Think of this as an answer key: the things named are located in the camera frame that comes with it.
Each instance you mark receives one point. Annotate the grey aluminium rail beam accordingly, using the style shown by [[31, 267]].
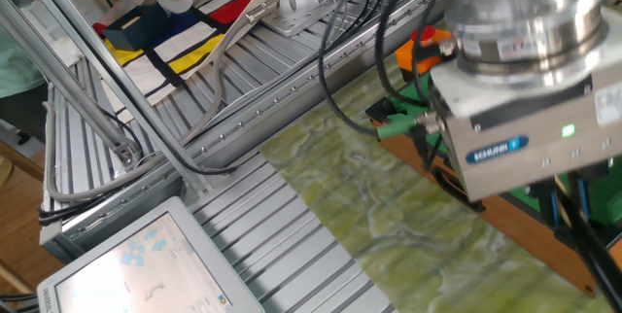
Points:
[[262, 118]]

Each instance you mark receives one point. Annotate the colour block cloth bag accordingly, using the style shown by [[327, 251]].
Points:
[[194, 41]]

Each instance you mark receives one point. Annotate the silver Schunk gripper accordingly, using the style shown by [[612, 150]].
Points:
[[534, 148]]

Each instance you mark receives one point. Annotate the orange box red push button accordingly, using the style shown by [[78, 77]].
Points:
[[413, 58]]

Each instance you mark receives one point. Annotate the aluminium frame post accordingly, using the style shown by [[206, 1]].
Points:
[[73, 28]]

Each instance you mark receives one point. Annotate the green marble slab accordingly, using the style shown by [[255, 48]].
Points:
[[369, 235]]

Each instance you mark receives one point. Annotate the white teach pendant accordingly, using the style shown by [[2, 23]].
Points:
[[146, 264]]

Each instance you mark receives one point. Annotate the silver robot mounting plate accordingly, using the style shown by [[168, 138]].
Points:
[[311, 21]]

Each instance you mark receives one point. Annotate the mini green felt pool table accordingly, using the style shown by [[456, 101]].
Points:
[[525, 225]]

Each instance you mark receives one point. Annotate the dark teal box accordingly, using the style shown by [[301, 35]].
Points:
[[136, 31]]

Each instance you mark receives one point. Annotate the person in dark clothes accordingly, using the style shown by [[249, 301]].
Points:
[[17, 65]]

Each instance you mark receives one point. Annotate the aluminium frame brace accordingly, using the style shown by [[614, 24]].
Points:
[[63, 79]]

